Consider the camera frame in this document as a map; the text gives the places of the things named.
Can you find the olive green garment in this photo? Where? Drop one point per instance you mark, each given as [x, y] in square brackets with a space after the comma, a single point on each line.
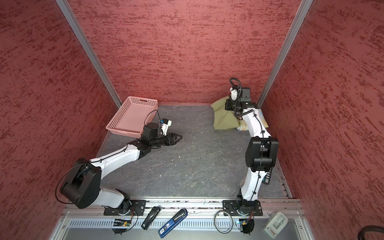
[223, 119]

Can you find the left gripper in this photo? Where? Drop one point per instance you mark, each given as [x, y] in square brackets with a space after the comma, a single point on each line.
[171, 139]

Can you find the right aluminium corner post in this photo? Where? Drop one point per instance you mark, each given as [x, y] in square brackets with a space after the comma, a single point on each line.
[290, 37]

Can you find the pink plastic basket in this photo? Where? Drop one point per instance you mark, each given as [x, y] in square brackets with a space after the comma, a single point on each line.
[132, 116]

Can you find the circuit board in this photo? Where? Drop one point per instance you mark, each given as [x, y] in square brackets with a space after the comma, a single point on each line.
[246, 226]
[121, 226]

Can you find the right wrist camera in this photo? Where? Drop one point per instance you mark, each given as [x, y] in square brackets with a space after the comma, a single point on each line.
[243, 96]

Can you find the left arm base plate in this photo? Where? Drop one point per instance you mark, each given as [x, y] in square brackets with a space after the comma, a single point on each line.
[136, 207]

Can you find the blue black handheld device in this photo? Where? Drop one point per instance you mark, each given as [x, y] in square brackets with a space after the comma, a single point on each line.
[172, 223]

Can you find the left aluminium corner post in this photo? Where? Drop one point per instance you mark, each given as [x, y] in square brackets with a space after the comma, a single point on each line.
[81, 36]

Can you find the black calculator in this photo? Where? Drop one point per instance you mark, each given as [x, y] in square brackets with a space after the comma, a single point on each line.
[267, 178]

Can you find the aluminium corner post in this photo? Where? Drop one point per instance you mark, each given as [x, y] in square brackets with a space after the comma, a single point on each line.
[81, 36]
[290, 37]

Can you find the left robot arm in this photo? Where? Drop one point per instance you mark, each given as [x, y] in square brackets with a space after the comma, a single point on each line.
[81, 185]

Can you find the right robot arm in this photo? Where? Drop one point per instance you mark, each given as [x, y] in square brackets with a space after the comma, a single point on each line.
[260, 157]

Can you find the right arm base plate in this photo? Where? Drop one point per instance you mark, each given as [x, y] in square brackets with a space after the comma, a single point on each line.
[229, 207]

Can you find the right circuit board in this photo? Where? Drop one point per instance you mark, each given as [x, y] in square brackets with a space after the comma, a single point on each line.
[246, 226]

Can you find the aluminium front rail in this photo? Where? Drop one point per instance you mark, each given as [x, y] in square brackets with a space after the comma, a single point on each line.
[203, 214]

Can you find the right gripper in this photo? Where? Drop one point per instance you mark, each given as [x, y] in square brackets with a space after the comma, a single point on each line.
[228, 104]

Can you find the pastel floral skirt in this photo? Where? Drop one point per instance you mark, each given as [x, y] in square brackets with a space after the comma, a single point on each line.
[244, 127]

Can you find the left circuit board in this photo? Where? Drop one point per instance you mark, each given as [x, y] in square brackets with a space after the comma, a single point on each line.
[121, 226]

